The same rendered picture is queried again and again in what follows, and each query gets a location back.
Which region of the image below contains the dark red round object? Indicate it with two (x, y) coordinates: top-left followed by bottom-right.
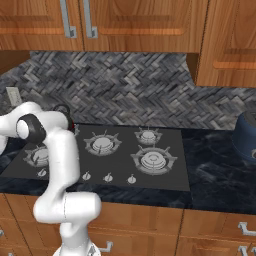
(53, 103), (76, 132)

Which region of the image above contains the silver drawer handle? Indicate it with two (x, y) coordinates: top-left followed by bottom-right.
(237, 221), (256, 238)
(96, 240), (115, 254)
(237, 245), (256, 256)

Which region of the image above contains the silver wall cabinet handle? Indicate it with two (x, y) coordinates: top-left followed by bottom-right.
(82, 0), (99, 40)
(59, 0), (78, 39)

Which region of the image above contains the dark blue pot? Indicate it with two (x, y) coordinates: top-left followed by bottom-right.
(231, 110), (256, 163)

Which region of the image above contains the tall wooden cabinet door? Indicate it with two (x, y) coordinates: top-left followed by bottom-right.
(195, 0), (256, 89)

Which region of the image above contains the wooden wall cabinet door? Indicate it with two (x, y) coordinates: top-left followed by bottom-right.
(0, 0), (85, 52)
(79, 0), (210, 54)

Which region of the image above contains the wooden drawer front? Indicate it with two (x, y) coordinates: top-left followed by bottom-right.
(87, 229), (181, 256)
(98, 200), (185, 236)
(179, 208), (256, 242)
(4, 193), (52, 234)
(175, 235), (256, 256)

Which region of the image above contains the dark grey gas hob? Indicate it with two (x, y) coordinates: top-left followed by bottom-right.
(0, 123), (191, 193)

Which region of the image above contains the white wall socket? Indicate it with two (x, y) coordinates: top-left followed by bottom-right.
(5, 86), (23, 107)

